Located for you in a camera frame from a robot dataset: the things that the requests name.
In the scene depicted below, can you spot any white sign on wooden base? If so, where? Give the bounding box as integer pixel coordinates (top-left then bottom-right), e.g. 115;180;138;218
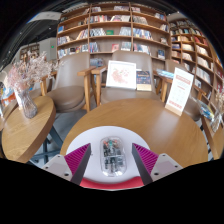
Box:
164;67;195;117

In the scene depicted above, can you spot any light blue book stack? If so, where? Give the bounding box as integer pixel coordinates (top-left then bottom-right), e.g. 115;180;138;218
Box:
155;68;175;80

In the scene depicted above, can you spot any dark blue book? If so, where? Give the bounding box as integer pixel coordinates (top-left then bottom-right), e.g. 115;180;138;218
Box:
136;70;153;92

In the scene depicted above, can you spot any glass vase with pink flowers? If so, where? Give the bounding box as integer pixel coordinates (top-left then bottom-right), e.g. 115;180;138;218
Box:
6;51;58;120

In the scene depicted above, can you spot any distant wooden bookshelf unit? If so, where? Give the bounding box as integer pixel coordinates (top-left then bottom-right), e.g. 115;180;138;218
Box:
18;43;41;63

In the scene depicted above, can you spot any wide wooden bookshelf unit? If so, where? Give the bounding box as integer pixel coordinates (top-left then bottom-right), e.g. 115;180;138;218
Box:
55;2;169;63

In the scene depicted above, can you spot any transparent computer mouse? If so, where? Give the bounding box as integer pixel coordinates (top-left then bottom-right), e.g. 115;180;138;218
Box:
99;136;127;178

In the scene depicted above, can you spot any stack of colourful books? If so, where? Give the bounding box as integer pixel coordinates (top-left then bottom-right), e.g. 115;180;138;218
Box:
196;99;216;122

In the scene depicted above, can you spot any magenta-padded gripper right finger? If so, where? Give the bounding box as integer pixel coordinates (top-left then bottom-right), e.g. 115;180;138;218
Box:
131;143;184;186

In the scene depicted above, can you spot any round wooden side table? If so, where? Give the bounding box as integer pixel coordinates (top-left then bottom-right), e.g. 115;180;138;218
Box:
1;95;57;164
200;114;224;160
0;99;18;132

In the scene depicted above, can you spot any white mouse pad red rest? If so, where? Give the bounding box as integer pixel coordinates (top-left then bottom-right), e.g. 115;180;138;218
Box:
65;125;153;191

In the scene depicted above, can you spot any white framed floral picture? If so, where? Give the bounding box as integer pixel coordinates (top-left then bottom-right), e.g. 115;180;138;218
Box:
105;59;138;90

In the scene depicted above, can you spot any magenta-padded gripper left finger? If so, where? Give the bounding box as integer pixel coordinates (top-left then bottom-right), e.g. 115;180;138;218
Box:
41;143;92;186

